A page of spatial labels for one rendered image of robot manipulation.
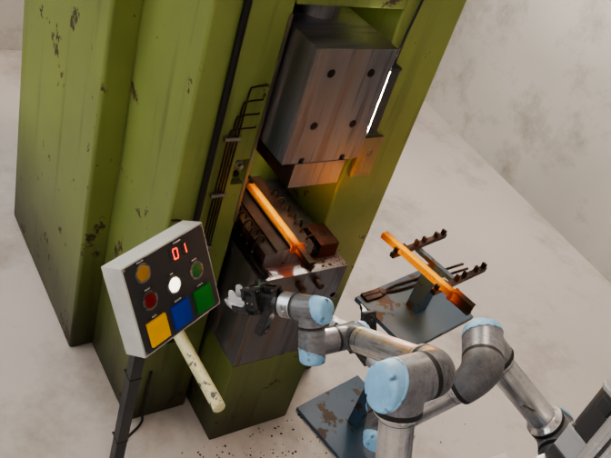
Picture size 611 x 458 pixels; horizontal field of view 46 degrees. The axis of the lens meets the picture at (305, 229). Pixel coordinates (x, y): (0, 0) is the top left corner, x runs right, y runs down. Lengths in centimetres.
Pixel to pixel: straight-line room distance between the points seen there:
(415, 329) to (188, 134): 117
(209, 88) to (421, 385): 104
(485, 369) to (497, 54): 407
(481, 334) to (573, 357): 237
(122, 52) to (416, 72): 99
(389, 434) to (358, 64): 107
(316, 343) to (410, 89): 104
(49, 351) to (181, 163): 139
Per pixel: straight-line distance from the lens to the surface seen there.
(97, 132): 266
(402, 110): 266
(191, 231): 219
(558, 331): 456
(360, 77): 224
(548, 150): 549
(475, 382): 204
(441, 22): 255
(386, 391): 167
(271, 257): 254
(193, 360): 257
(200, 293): 224
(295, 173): 232
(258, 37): 215
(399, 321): 281
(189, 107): 218
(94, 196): 283
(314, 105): 219
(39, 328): 348
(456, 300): 261
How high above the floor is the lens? 256
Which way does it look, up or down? 36 degrees down
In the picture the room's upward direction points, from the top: 20 degrees clockwise
